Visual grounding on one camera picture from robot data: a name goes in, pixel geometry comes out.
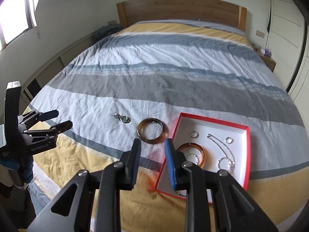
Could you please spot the thin silver bangle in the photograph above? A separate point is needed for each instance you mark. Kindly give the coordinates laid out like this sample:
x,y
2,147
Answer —
x,y
192,158

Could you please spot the white wardrobe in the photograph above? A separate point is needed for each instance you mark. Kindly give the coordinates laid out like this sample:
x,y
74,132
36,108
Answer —
x,y
288,43

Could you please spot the tortoiseshell bangle outside box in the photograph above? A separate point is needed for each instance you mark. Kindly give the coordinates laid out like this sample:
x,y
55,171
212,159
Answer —
x,y
152,131

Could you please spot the wall switch plate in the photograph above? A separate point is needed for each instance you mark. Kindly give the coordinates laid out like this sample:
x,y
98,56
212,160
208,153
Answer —
x,y
260,34

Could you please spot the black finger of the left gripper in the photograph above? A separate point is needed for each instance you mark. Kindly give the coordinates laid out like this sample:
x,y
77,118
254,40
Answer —
x,y
62,127

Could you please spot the tortoiseshell bangle in box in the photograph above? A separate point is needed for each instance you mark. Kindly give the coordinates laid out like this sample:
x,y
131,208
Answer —
x,y
193,152

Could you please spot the window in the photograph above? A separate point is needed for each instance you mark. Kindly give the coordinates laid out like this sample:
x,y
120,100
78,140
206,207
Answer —
x,y
17,17

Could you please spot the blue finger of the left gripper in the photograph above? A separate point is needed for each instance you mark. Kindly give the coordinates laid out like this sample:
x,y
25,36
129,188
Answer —
x,y
48,115

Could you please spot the dark clothes pile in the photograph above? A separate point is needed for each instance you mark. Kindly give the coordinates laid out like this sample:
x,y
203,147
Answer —
x,y
106,31

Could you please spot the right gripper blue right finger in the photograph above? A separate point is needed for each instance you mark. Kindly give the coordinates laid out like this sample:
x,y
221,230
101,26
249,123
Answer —
x,y
174,163

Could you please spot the wooden headboard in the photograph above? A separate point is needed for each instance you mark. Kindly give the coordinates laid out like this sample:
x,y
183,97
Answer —
x,y
216,11

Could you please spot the wooden nightstand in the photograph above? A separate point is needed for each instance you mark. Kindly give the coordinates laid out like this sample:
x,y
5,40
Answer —
x,y
269,62

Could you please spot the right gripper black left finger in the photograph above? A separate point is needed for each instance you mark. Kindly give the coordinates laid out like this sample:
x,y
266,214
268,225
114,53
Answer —
x,y
131,160

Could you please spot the purple tissue box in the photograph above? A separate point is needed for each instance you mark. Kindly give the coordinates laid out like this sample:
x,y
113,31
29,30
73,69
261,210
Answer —
x,y
266,52

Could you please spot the red jewelry box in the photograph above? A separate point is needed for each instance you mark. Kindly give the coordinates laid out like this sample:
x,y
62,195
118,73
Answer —
x,y
227,144

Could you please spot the striped bed duvet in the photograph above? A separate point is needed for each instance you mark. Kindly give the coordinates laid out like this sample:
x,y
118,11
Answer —
x,y
159,69

